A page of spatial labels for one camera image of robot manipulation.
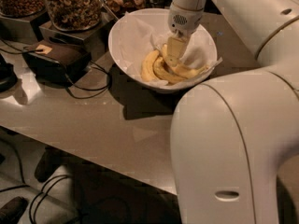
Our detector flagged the right metal jar stand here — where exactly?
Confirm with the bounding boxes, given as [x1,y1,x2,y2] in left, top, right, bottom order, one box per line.
[39,12,115,61]

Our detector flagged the glass jar of cashews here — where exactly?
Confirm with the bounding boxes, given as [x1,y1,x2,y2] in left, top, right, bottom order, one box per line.
[44,0,101,32]

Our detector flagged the dark brown box device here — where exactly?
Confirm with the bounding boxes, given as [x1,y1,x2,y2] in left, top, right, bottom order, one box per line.
[22,40,92,87]

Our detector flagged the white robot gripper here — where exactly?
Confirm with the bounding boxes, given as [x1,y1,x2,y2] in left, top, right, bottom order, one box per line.
[166,3,204,66]

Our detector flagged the black round object left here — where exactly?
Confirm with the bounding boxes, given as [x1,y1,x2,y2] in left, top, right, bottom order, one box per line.
[0,54,18,92]

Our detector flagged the white ceramic bowl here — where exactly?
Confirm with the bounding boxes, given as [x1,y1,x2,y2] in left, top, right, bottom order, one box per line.
[107,7,219,94]

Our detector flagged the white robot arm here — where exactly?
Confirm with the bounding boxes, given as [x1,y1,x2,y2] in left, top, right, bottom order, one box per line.
[170,0,299,224]

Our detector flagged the black cable on table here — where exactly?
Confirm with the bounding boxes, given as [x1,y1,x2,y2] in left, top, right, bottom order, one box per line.
[0,35,113,100]

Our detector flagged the glass jar of almonds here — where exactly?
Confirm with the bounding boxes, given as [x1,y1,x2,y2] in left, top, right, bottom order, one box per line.
[0,0,45,18]

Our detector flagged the metal jar stand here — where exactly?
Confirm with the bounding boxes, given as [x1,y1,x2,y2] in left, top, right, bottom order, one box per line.
[39,12,115,61]
[0,10,50,44]

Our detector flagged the dark shoe under table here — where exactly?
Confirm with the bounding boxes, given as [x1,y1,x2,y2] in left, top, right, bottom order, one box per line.
[35,147,62,183]

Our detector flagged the dark shoe lower left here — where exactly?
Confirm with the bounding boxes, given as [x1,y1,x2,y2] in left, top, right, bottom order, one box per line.
[0,196,28,224]

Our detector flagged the white paper bowl liner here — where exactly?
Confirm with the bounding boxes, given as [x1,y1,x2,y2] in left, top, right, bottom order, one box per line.
[116,11,223,87]

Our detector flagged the black floor cables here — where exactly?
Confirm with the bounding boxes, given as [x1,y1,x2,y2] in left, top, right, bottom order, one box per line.
[0,137,85,224]

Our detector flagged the left metal jar stand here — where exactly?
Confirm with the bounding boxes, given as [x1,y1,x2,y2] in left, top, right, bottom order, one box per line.
[0,10,50,44]

